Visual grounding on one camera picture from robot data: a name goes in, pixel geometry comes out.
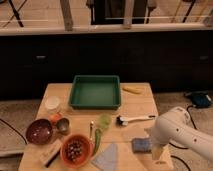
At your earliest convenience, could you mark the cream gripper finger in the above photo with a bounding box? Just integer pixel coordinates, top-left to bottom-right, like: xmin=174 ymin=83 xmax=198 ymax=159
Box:
xmin=152 ymin=146 xmax=164 ymax=160

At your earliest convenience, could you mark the blue sponge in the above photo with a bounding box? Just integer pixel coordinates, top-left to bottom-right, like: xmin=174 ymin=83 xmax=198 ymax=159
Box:
xmin=131 ymin=138 xmax=151 ymax=153

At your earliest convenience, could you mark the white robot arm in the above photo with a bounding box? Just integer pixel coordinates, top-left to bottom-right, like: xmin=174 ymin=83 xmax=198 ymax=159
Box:
xmin=146 ymin=106 xmax=213 ymax=162

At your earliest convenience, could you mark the green plastic tray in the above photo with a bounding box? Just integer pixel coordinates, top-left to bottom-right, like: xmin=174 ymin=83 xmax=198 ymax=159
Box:
xmin=69 ymin=75 xmax=121 ymax=110

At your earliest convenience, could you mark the grey blue cloth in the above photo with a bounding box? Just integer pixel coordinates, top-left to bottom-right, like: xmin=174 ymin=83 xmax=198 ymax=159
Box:
xmin=91 ymin=143 xmax=118 ymax=171

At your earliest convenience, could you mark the green spoon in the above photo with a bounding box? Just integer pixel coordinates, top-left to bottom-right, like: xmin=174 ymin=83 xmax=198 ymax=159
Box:
xmin=93 ymin=114 xmax=111 ymax=154

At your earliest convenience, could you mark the dark blue floor device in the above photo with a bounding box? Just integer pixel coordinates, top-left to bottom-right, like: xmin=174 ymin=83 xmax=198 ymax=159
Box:
xmin=185 ymin=92 xmax=212 ymax=108

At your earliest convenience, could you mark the metal spoon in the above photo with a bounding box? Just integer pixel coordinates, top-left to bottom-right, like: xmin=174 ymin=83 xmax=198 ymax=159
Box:
xmin=89 ymin=121 xmax=94 ymax=140

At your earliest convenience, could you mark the orange bowl with beads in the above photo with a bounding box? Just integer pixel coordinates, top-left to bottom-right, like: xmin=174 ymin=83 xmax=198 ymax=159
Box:
xmin=60 ymin=134 xmax=93 ymax=169

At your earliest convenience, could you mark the small metal cup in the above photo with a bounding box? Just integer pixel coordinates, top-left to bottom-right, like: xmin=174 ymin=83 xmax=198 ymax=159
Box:
xmin=56 ymin=118 xmax=69 ymax=134

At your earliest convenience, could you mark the orange cup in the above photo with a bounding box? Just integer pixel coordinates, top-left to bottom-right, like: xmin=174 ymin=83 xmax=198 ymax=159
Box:
xmin=49 ymin=113 xmax=62 ymax=124

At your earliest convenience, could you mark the wooden block eraser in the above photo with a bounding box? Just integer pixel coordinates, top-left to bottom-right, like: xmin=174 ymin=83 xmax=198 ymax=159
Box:
xmin=39 ymin=139 xmax=62 ymax=167

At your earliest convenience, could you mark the purple bowl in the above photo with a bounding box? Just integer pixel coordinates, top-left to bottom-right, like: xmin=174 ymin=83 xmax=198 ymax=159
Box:
xmin=26 ymin=119 xmax=53 ymax=145

